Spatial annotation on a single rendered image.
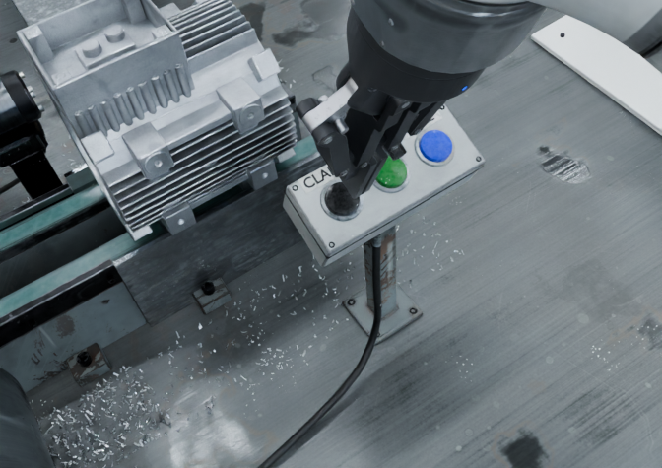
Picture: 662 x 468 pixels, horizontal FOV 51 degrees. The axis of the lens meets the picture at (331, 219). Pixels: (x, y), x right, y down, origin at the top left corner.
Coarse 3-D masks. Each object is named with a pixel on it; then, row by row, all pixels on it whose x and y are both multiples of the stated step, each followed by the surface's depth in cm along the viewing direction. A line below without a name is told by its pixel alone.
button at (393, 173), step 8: (392, 160) 60; (400, 160) 61; (384, 168) 60; (392, 168) 60; (400, 168) 60; (384, 176) 60; (392, 176) 60; (400, 176) 60; (384, 184) 60; (392, 184) 60; (400, 184) 60
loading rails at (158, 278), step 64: (64, 192) 81; (256, 192) 78; (0, 256) 78; (64, 256) 84; (128, 256) 74; (192, 256) 79; (256, 256) 87; (0, 320) 71; (64, 320) 76; (128, 320) 82
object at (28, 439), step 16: (0, 368) 53; (0, 384) 51; (16, 384) 54; (0, 400) 49; (16, 400) 52; (0, 416) 48; (16, 416) 50; (32, 416) 53; (0, 432) 47; (16, 432) 48; (32, 432) 51; (0, 448) 46; (16, 448) 47; (32, 448) 49; (0, 464) 44; (16, 464) 46; (32, 464) 47; (48, 464) 50
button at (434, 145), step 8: (424, 136) 62; (432, 136) 62; (440, 136) 62; (424, 144) 61; (432, 144) 61; (440, 144) 61; (448, 144) 62; (424, 152) 61; (432, 152) 61; (440, 152) 61; (448, 152) 61; (432, 160) 61; (440, 160) 61
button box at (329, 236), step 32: (448, 128) 63; (416, 160) 62; (448, 160) 62; (480, 160) 62; (288, 192) 59; (320, 192) 59; (384, 192) 60; (416, 192) 61; (448, 192) 66; (320, 224) 58; (352, 224) 59; (384, 224) 60; (320, 256) 61
